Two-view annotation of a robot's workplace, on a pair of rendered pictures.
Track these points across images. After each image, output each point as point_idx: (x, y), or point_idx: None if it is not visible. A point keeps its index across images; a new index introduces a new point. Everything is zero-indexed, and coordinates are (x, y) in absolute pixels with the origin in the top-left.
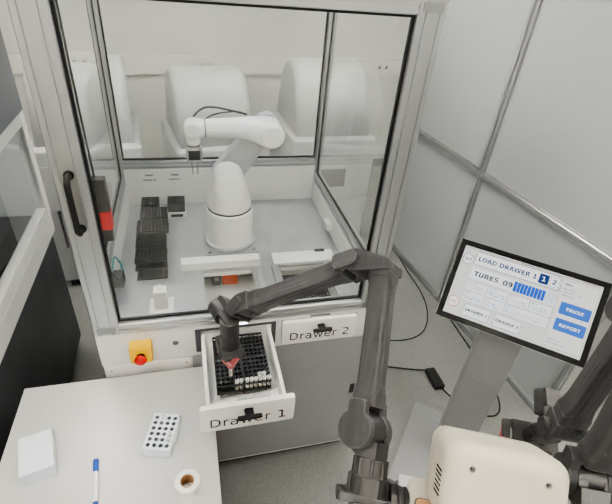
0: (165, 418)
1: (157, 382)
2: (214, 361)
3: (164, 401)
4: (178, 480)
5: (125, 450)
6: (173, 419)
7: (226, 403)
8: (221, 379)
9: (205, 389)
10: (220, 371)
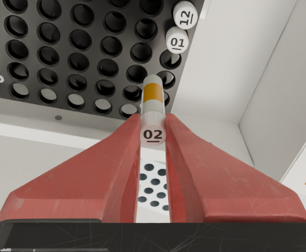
0: (140, 183)
1: (7, 160)
2: (3, 98)
3: (71, 156)
4: None
5: (165, 222)
6: (146, 166)
7: None
8: (126, 97)
9: (149, 157)
10: (72, 85)
